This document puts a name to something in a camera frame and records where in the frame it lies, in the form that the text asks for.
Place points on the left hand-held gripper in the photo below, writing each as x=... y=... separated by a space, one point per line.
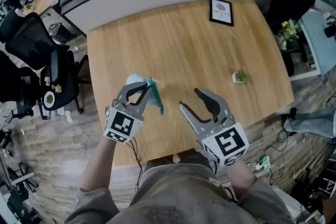
x=121 y=123

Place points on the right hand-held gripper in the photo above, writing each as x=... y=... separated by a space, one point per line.
x=224 y=140

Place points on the teal zipper pouch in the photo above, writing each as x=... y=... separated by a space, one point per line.
x=153 y=91

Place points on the person's left forearm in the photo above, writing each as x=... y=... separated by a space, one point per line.
x=98 y=162

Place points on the person's right forearm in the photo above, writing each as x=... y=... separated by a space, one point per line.
x=240 y=177

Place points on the small potted green plant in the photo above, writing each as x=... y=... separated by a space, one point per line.
x=240 y=76

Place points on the white power strip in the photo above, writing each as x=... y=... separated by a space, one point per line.
x=260 y=164

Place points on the person's grey shirt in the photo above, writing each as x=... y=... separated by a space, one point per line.
x=178 y=191

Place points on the white plate with food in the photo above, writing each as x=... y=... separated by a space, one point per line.
x=48 y=98

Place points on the black framed picture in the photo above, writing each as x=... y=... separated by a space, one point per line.
x=221 y=11

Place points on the black mesh office chair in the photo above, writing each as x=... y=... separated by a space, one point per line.
x=39 y=60

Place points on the yellow flower plant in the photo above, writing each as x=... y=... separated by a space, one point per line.
x=288 y=32

